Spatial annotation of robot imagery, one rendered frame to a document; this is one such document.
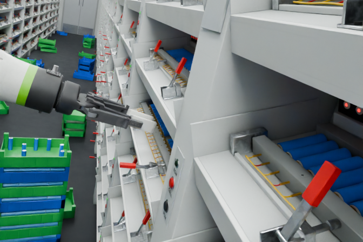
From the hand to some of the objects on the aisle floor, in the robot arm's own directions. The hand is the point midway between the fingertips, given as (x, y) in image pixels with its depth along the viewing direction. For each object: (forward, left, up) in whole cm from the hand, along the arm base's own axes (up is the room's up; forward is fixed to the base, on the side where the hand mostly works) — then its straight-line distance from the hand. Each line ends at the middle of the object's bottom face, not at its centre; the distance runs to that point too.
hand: (140, 121), depth 77 cm
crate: (-51, +79, -108) cm, 143 cm away
